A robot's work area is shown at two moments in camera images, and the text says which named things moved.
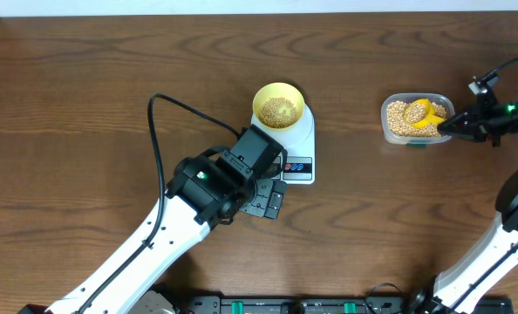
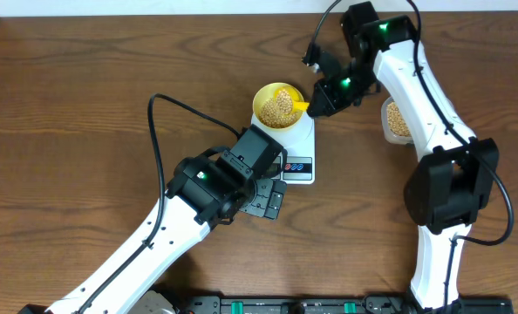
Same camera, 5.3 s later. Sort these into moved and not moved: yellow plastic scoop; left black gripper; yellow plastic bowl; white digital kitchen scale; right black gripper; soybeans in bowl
Moved: yellow plastic scoop; right black gripper
Not moved: soybeans in bowl; left black gripper; white digital kitchen scale; yellow plastic bowl
